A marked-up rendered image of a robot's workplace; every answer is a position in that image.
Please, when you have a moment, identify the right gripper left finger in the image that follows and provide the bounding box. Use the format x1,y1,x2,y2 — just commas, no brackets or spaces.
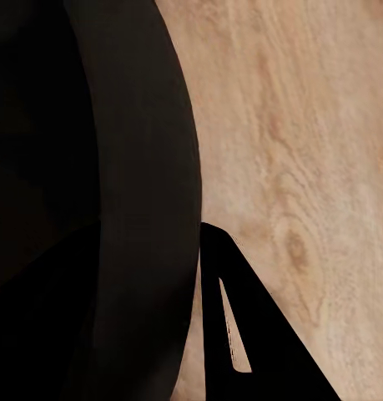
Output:
0,222,101,401

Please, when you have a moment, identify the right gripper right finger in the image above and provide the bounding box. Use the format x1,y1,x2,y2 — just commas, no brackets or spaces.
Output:
199,222,340,401

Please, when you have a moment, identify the cauldron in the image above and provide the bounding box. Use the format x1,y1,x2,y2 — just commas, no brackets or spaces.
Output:
0,0,202,401

